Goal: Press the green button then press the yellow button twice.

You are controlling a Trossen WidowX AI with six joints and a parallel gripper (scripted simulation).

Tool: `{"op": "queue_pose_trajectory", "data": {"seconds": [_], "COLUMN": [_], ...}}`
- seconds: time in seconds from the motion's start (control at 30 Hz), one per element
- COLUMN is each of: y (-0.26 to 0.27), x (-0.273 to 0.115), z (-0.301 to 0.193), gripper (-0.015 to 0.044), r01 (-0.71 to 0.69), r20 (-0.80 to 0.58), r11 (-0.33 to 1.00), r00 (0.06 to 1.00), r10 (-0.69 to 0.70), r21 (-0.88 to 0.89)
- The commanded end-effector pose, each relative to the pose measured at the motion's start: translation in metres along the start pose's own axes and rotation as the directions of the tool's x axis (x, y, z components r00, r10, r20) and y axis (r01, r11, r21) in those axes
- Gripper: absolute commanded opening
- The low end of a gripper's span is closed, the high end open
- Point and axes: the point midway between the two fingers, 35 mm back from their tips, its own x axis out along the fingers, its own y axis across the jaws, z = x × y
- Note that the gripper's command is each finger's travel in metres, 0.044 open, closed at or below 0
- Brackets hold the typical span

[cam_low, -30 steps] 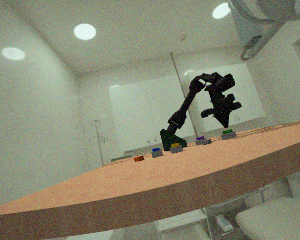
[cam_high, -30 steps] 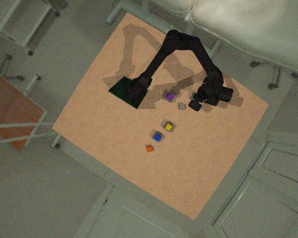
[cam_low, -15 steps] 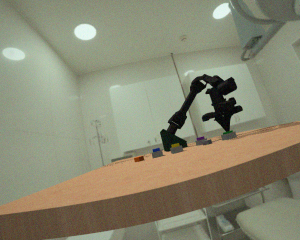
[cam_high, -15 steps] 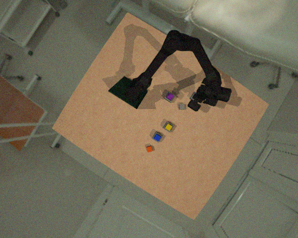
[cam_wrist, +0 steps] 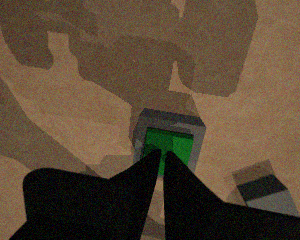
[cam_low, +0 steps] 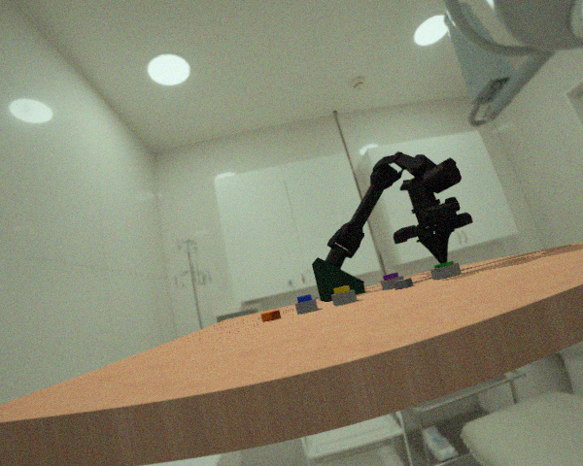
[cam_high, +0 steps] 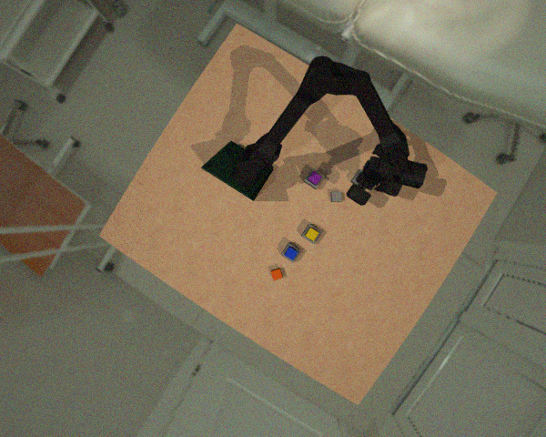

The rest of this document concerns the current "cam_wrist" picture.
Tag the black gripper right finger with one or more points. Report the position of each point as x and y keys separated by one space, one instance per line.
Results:
x=193 y=212

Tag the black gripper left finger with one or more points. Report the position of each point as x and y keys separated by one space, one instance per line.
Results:
x=119 y=204

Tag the green button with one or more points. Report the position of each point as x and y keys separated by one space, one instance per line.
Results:
x=182 y=134

